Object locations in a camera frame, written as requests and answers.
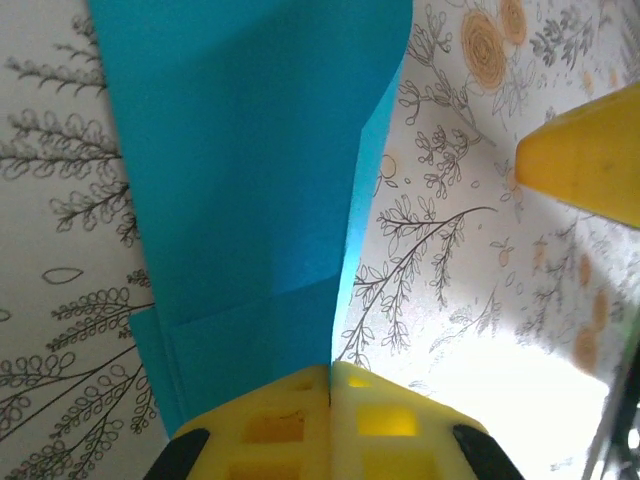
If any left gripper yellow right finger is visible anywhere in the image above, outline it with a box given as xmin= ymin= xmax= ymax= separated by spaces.
xmin=330 ymin=360 xmax=526 ymax=480

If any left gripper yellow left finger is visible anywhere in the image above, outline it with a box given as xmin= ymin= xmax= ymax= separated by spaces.
xmin=144 ymin=363 xmax=332 ymax=480

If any blue cloth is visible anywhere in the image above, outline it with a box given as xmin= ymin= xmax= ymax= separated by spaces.
xmin=88 ymin=0 xmax=414 ymax=437

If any floral table cover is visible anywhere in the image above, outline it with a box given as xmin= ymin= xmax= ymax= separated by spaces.
xmin=0 ymin=0 xmax=640 ymax=480

